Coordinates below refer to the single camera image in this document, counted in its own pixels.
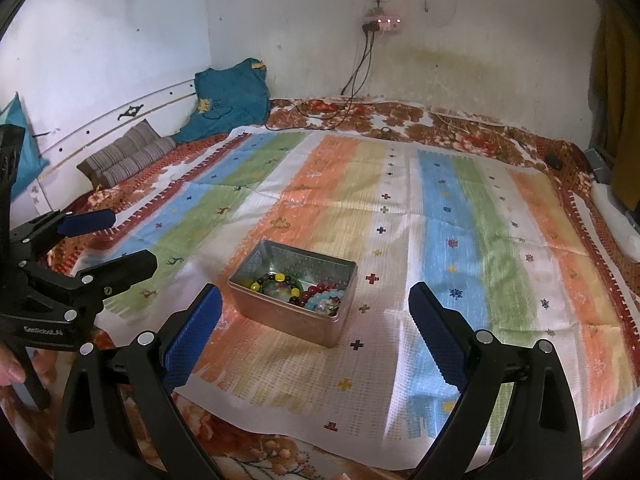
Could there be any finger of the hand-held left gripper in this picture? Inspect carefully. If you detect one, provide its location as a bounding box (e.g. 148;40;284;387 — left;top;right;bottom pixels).
10;210;117;262
22;249;158;312

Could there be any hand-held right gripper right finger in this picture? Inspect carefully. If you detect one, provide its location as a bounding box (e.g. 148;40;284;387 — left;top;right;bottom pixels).
407;281;583;480

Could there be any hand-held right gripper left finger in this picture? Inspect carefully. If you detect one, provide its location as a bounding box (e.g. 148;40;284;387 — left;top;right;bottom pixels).
54;283;233;480

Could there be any multicolour beaded bracelet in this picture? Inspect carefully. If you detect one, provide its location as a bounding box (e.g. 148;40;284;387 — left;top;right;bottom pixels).
248;271;305;307

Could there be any silver tin box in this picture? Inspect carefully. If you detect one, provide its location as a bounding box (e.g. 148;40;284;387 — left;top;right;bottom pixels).
228;239;357;349

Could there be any light blue beaded bracelet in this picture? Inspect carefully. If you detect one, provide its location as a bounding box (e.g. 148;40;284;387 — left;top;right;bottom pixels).
304;284;349;312

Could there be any red beaded bracelet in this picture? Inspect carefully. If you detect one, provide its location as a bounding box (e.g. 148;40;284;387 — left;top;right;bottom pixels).
299;282;335;307

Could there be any person's left hand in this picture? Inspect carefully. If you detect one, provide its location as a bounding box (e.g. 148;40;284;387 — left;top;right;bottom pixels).
0;346;60;388

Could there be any brown striped pillow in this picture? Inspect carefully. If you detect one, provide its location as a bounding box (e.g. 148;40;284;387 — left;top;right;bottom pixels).
76;119;179;190

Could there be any white headboard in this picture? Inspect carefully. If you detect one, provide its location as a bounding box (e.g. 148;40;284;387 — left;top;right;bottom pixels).
30;76;199;211

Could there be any teal pillow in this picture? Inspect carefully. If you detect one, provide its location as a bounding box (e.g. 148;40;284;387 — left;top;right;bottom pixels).
0;91;51;202

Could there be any striped pastel mat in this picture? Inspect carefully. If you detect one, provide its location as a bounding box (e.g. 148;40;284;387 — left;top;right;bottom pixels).
70;125;640;467

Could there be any teal garment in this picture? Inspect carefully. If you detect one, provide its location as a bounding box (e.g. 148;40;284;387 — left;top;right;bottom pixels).
172;58;272;145

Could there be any grey box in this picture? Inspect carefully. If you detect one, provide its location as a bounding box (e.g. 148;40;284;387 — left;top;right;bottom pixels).
584;147;614;186

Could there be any yellow hanging cloth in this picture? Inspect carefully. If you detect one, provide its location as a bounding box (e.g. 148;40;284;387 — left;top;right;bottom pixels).
592;2;640;211

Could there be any white power strip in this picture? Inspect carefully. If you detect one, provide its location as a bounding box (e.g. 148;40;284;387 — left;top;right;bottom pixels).
361;16;404;36

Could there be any black cable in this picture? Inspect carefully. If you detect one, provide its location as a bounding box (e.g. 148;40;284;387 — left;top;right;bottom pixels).
265;30;382;132

